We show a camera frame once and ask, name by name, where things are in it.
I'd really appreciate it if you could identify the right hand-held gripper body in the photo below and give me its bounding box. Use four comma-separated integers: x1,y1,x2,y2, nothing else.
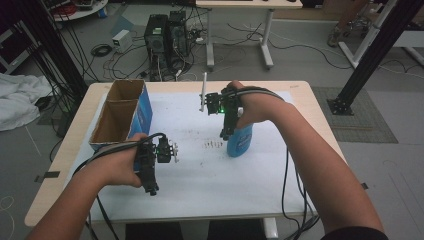
198,71,244,118

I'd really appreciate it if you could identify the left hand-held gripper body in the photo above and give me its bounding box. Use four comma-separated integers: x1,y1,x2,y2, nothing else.
134,135,180,176

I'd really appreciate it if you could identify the blue spray bottle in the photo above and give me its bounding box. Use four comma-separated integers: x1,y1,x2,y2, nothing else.
226,123,254,159

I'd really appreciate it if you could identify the person's right hand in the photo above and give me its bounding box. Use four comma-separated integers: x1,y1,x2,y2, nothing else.
229,79,296,130

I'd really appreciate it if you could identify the person's left hand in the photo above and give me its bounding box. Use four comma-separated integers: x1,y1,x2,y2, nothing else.
88,132,149,189

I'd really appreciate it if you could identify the person's left leg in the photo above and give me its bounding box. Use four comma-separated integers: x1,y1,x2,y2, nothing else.
124,221,185,240

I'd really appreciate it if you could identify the person's leg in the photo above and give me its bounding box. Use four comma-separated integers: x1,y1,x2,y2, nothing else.
124,221,185,240
207,218,268,240
326,0,369,48

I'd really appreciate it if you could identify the white table mat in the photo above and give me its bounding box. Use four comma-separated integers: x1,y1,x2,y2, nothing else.
64,90,318,223

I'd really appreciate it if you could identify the cardboard box with blue sides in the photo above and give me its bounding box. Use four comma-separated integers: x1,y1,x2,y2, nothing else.
88,79,154,153

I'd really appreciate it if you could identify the black computer tower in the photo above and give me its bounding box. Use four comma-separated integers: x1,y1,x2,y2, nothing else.
143,14,169,81
166,10,192,69

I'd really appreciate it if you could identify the light wooden table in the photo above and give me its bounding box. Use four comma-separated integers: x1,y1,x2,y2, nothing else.
24,80,348,228

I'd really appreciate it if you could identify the person's right leg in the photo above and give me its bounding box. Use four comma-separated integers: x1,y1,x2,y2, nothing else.
207,218,268,240

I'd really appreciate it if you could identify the white desk with legs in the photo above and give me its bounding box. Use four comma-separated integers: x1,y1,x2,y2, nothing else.
195,0,304,72

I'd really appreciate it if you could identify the black tape strip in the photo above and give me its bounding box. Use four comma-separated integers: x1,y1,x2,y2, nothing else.
33,170,61,184

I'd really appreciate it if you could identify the white table leg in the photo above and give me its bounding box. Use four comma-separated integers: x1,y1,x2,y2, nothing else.
262,217,280,240

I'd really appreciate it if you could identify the small white device box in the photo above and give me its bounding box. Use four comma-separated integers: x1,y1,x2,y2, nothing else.
111,29,134,54

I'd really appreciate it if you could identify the grey floor mat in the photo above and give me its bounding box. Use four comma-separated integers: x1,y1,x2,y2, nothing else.
311,86,399,145

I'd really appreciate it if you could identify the white metal stand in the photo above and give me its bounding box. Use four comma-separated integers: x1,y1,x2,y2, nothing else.
338,0,399,69

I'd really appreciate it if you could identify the white crumpled cloth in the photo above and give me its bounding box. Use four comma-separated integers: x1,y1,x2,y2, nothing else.
0,72,54,132

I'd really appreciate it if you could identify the wheeled chair base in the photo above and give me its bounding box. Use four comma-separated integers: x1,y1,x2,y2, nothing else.
343,13,373,38

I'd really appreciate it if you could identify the person's black sleeve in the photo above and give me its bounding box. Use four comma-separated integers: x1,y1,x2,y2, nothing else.
319,226,390,240

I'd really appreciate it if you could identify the round white table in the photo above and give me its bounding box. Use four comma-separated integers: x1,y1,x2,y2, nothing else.
43,0,109,23

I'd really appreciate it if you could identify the dark equipment rack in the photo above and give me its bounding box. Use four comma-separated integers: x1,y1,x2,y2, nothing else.
0,19,41,75

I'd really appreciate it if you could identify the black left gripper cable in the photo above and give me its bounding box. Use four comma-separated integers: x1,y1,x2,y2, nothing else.
71,132,168,240

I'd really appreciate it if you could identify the coiled black cable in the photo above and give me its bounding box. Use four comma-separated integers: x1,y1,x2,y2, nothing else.
90,43,114,58

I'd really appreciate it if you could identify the black metal frame post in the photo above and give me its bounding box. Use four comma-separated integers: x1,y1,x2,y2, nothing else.
13,0,89,101

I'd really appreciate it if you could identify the black metal post with base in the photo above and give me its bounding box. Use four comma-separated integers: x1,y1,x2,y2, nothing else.
326,0,424,117

